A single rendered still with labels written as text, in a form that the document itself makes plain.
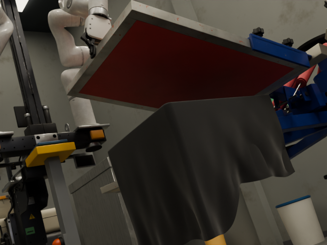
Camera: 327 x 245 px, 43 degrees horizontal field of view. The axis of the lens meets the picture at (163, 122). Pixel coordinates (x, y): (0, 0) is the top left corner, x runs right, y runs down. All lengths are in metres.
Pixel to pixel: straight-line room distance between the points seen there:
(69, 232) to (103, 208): 6.33
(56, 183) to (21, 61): 0.75
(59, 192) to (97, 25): 0.62
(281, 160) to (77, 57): 1.05
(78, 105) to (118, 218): 5.49
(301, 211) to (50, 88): 7.24
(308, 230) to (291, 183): 0.93
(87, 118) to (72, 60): 0.30
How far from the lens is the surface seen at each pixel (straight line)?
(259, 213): 6.75
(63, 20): 2.05
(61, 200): 1.39
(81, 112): 1.93
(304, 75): 2.13
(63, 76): 2.01
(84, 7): 1.71
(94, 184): 7.85
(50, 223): 2.28
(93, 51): 1.53
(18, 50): 2.00
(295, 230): 5.83
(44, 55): 11.44
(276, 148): 1.54
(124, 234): 7.26
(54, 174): 1.40
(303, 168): 6.32
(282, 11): 6.50
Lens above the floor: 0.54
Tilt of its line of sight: 16 degrees up
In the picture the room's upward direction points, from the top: 18 degrees counter-clockwise
